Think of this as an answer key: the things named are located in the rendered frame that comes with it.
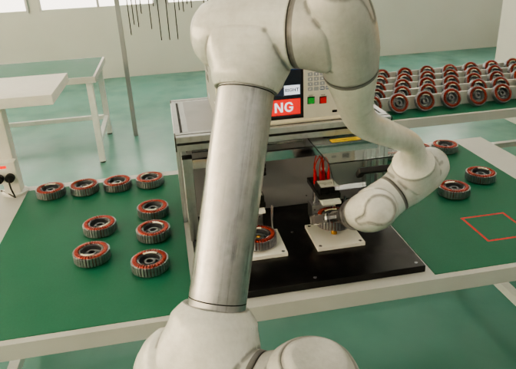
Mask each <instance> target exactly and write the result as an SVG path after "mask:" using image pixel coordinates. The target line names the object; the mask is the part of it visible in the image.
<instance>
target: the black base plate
mask: <svg viewBox="0 0 516 369"><path fill-rule="evenodd" d="M265 210H266V213H263V225H264V226H269V227H271V209H270V208H265ZM305 225H310V219H309V214H308V203H303V204H296V205H290V206H278V207H273V227H274V229H277V230H278V232H279V234H280V236H281V238H282V240H283V243H284V245H285V247H286V250H287V252H288V256H283V257H277V258H271V259H261V260H256V261H252V267H251V273H250V283H249V290H248V296H247V298H255V297H260V296H266V295H275V294H281V293H286V292H295V291H301V290H307V289H311V288H321V287H326V286H332V285H341V284H347V283H352V282H361V281H367V280H373V279H377V278H388V277H392V276H398V275H407V274H413V273H418V272H425V264H424V263H423V262H422V260H421V259H420V258H419V257H418V256H417V255H416V254H415V253H414V252H413V251H412V250H411V248H410V247H409V246H408V245H407V244H406V243H405V241H404V240H403V239H402V238H401V237H400V236H399V234H398V233H397V232H396V231H395V230H394V229H393V228H392V227H391V226H389V227H388V228H386V229H383V230H381V231H378V232H360V231H358V230H357V232H358V233H359V234H360V236H361V237H362V238H363V239H364V241H365V245H360V246H354V247H348V248H343V249H333V250H327V251H321V252H318V251H317V249H316V247H315V246H314V244H313V241H312V240H311V238H310V237H309V234H308V233H307V231H306V229H305Z"/></svg>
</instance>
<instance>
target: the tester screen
mask: <svg viewBox="0 0 516 369"><path fill-rule="evenodd" d="M295 84H300V94H293V95H284V96H275V97H274V99H273V100H285V99H293V98H300V114H291V115H283V116H275V117H271V118H277V117H292V116H300V115H301V69H291V70H290V73H289V75H288V77H287V79H286V81H285V82H284V85H283V86H286V85H295Z"/></svg>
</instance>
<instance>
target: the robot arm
mask: <svg viewBox="0 0 516 369"><path fill-rule="evenodd" d="M190 40H191V43H192V46H193V50H194V52H195V54H196V56H197V57H198V58H199V59H200V60H201V61H202V62H203V63H204V64H205V65H206V66H208V67H209V69H210V77H211V80H212V82H213V85H214V87H215V88H216V89H217V95H216V100H215V106H214V112H213V122H212V127H211V133H210V144H209V150H208V155H207V165H206V171H205V175H206V176H205V181H204V187H203V197H202V203H201V209H200V219H199V225H198V230H197V241H196V247H195V253H194V258H193V268H192V274H191V280H190V290H189V296H188V299H185V300H183V301H182V302H181V303H180V304H179V305H178V306H177V307H176V308H175V309H174V310H173V311H172V312H171V313H170V317H169V320H168V322H167V324H166V326H165V327H162V328H159V329H157V330H156V331H155V332H154V333H153V334H152V335H151V336H150V337H149V338H148V339H147V340H146V341H145V342H144V343H143V345H142V347H141V349H140V351H139V352H138V354H137V357H136V359H135V362H134V368H133V369H359V367H358V365H357V363H356V362H355V360H354V358H353V357H352V355H351V354H350V353H349V352H348V351H347V350H346V349H345V348H344V347H343V346H342V345H341V344H338V343H337V342H335V341H332V340H330V339H328V338H323V337H319V336H301V337H298V338H294V339H291V340H289V341H287V342H285V343H283V344H281V345H280V346H279V347H277V348H276V349H275V350H270V351H267V350H263V349H260V336H259V332H258V323H257V321H256V319H255V317H254V315H253V313H252V312H251V310H250V309H249V308H248V307H247V306H246V302H247V296H248V290H249V283H250V273H251V267H252V261H253V250H254V243H255V238H256V227H257V220H258V215H259V208H260V197H261V192H262V185H263V174H264V168H265V162H266V152H267V145H268V139H269V133H270V122H271V117H272V110H273V99H274V97H275V96H276V95H277V94H278V93H279V92H280V91H281V89H282V88H283V85H284V82H285V81H286V79H287V77H288V75H289V73H290V70H291V69H304V70H309V71H315V72H319V73H322V75H323V78H324V81H325V82H326V85H327V87H328V89H329V91H330V93H331V95H332V98H333V100H334V102H335V104H336V107H337V110H338V112H339V115H340V117H341V118H342V121H343V123H344V124H345V125H346V127H347V128H348V129H349V130H350V131H351V132H352V133H353V134H355V135H356V136H357V137H359V138H361V139H363V140H366V141H369V142H371V143H376V144H378V145H381V146H384V147H388V148H391V149H394V150H398V152H397V153H396V154H395V155H394V157H393V158H392V162H391V164H390V166H389V168H388V169H387V171H388V172H387V173H386V174H385V175H384V176H382V177H381V178H380V179H378V180H376V181H375V182H374V183H372V184H371V185H369V186H367V187H366V188H364V189H362V190H360V191H359V192H358V193H357V194H355V195H354V196H353V197H352V198H350V199H347V200H346V201H345V202H344V203H343V204H342V205H341V206H340V207H339V209H338V210H337V211H332V212H331V213H325V214H322V215H320V214H318V213H314V214H315V215H314V216H310V217H309V219H310V225H320V224H322V223H324V222H332V223H337V222H339V223H341V224H342V225H343V226H345V227H346V228H348V229H351V230H358V231H360V232H378V231H381V230H383V229H386V228H388V227H389V226H390V225H391V224H393V222H394V221H395V219H396V218H397V217H398V216H399V215H400V214H401V213H403V212H404V211H405V210H407V209H408V208H409V207H411V206H414V205H415V204H417V203H419V202H420V201H422V200H423V199H424V198H425V197H426V196H428V195H429V194H431V193H432V192H433V191H435V190H436V189H437V188H438V187H439V186H440V185H441V184H442V183H443V181H444V180H445V178H446V177H447V175H448V172H449V170H450V164H449V160H448V157H447V156H446V154H445V153H444V152H443V151H441V150H440V149H438V148H436V147H425V145H424V143H423V141H422V139H421V137H420V136H419V135H418V134H417V133H415V132H414V131H412V130H410V129H409V128H407V127H404V126H402V125H401V124H397V123H396V122H394V121H392V120H390V119H388V118H386V117H383V116H381V115H379V114H377V113H376V112H375V110H374V97H375V87H376V83H377V79H378V75H379V56H380V48H381V47H380V37H379V26H378V21H377V17H376V14H375V9H374V6H373V4H372V0H209V1H207V2H204V3H203V4H202V5H201V6H200V7H199V8H198V9H197V11H196V12H195V14H194V16H193V19H192V22H191V26H190ZM337 220H338V221H337Z"/></svg>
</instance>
